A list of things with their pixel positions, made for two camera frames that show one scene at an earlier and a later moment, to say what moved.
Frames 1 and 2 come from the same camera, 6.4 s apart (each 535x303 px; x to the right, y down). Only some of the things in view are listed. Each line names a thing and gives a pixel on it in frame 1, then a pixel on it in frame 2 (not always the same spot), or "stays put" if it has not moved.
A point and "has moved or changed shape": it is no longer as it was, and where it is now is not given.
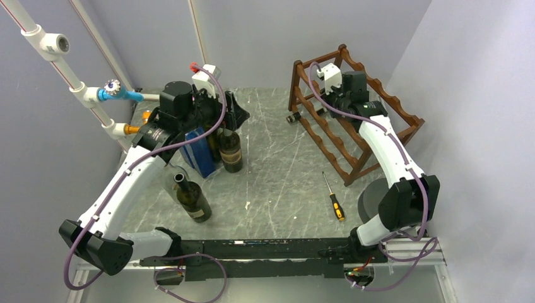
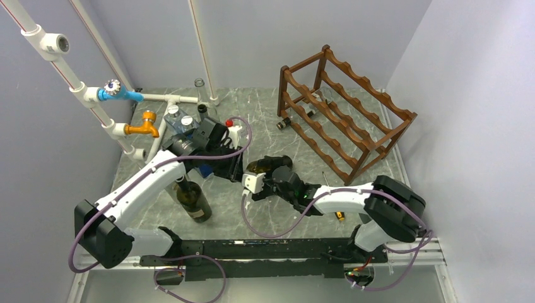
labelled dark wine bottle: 229,149 has moved or changed shape
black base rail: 259,259 stays put
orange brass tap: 129,129 stays put
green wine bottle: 192,199 stays put
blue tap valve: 113,89 stays put
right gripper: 327,98 -> 265,192
